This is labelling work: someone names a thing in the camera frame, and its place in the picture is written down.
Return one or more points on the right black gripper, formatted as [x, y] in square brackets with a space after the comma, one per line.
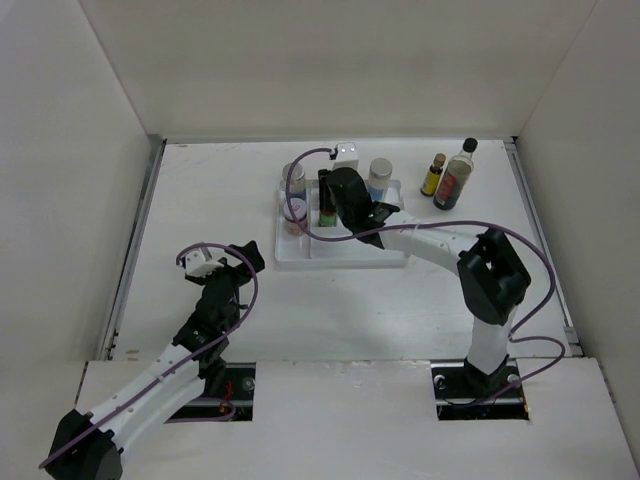
[325, 199]

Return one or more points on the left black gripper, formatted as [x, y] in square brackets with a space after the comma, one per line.
[225, 270]

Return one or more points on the yellow cap chili bottle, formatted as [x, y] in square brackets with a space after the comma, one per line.
[327, 218]

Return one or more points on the white peppercorn jar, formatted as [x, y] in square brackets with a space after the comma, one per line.
[380, 173]
[295, 178]

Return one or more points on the small brown cap bottle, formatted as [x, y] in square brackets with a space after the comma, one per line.
[432, 178]

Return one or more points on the tall dark soy bottle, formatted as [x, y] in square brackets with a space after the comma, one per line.
[455, 176]

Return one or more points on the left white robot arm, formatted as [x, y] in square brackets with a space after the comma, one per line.
[95, 444]

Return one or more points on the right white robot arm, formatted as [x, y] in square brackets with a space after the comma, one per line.
[493, 279]

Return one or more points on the white divided organizer tray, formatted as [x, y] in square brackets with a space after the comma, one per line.
[300, 252]

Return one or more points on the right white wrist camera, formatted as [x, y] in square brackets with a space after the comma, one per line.
[345, 155]

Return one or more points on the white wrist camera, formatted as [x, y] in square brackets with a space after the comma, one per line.
[198, 262]
[345, 155]

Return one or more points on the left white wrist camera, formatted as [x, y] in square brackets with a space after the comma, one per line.
[198, 262]

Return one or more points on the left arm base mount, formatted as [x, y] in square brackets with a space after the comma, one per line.
[230, 398]

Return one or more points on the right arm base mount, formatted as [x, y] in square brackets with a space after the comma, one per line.
[459, 398]

